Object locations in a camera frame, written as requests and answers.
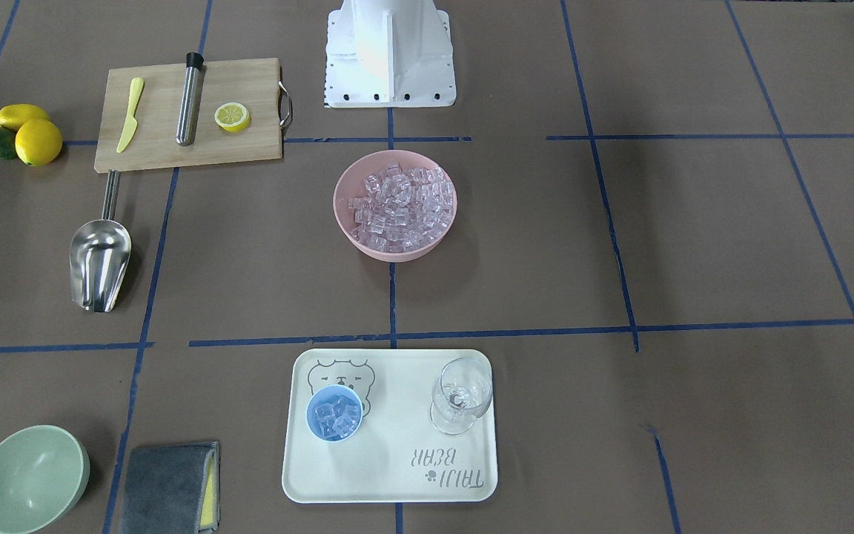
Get yellow plastic knife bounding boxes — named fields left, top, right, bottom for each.
left=116, top=77, right=145, bottom=154

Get cream bear tray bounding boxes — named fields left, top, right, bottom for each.
left=282, top=349, right=499, bottom=504

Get clear ice cubes pile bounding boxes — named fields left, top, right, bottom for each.
left=342, top=162, right=455, bottom=254

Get yellow lemon front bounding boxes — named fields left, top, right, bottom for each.
left=15, top=119, right=64, bottom=166

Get pink bowl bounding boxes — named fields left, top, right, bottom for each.
left=332, top=149, right=458, bottom=263

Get metal ice scoop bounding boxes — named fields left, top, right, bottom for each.
left=68, top=170, right=132, bottom=312

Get half lemon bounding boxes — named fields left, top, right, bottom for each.
left=213, top=102, right=251, bottom=133

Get green bowl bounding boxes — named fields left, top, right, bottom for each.
left=0, top=425, right=90, bottom=533

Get yellow lemon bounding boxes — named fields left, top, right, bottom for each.
left=15, top=119, right=64, bottom=166
left=0, top=102, right=50, bottom=132

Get clear wine glass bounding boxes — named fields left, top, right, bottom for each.
left=429, top=356, right=494, bottom=435

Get yellow lemon back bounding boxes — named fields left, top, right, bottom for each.
left=0, top=102, right=50, bottom=132

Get ice cubes in cup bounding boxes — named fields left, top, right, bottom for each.
left=311, top=395, right=363, bottom=441

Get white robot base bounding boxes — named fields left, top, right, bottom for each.
left=323, top=1, right=457, bottom=109

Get steel muddler black tip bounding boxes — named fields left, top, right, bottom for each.
left=175, top=52, right=205, bottom=148

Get light blue cup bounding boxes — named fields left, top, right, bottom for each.
left=305, top=384, right=365, bottom=443

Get wooden cutting board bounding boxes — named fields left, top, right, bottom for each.
left=94, top=58, right=284, bottom=174

